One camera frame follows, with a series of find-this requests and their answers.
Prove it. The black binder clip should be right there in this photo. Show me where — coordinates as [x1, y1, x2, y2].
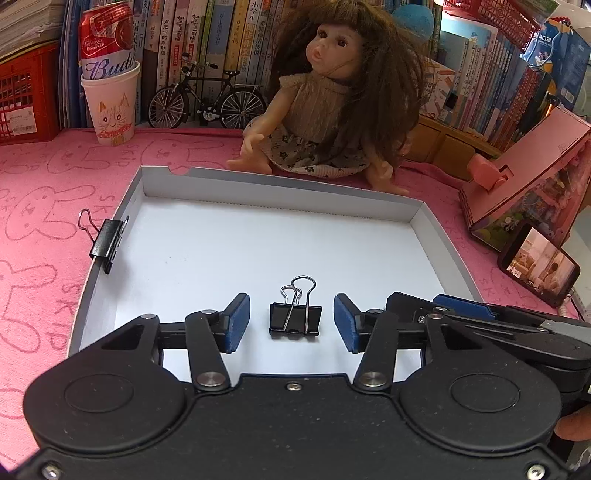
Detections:
[269, 275, 322, 337]
[77, 208, 129, 274]

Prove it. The right hand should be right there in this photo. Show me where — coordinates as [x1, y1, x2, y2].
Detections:
[554, 405, 591, 442]

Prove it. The smartphone playing video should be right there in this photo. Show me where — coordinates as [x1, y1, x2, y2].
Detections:
[497, 220, 581, 309]

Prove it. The white cardboard tray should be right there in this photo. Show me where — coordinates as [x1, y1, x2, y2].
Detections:
[70, 167, 480, 379]

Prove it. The black binder clip on rim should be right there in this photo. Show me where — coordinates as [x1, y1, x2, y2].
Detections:
[77, 208, 129, 274]

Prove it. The pink triangular dollhouse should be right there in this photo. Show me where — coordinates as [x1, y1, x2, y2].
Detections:
[460, 107, 590, 251]

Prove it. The black miniature bicycle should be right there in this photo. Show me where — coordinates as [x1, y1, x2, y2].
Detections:
[147, 53, 267, 130]

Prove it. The brown-haired doll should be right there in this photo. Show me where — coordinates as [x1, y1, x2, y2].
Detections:
[226, 1, 426, 195]

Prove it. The white paper cat cup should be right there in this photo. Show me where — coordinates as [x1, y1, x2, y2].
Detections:
[80, 61, 141, 147]

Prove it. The blue cardboard box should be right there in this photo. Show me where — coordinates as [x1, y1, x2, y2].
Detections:
[522, 17, 590, 110]

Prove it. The red Budweiser can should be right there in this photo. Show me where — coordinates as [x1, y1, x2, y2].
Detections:
[78, 1, 135, 80]

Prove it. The red plastic crate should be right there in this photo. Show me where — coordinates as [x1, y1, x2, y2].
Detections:
[1, 41, 60, 146]

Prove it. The red plastic basket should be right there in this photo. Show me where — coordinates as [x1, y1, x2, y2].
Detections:
[444, 0, 559, 52]

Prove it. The stack of books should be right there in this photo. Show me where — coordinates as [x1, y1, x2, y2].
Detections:
[0, 0, 65, 58]

